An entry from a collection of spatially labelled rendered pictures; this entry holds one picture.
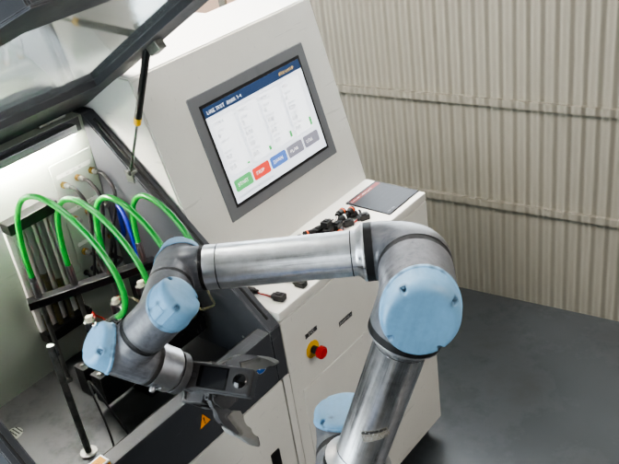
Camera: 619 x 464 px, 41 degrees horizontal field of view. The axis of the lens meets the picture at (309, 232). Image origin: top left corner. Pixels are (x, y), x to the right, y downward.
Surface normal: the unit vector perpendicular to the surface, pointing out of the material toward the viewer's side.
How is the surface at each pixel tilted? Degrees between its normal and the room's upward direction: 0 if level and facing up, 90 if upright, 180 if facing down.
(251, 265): 65
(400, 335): 83
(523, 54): 90
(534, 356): 0
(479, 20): 90
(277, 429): 90
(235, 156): 76
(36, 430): 0
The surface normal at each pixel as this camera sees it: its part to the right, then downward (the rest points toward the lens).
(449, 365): -0.13, -0.86
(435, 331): 0.00, 0.39
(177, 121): 0.73, 0.01
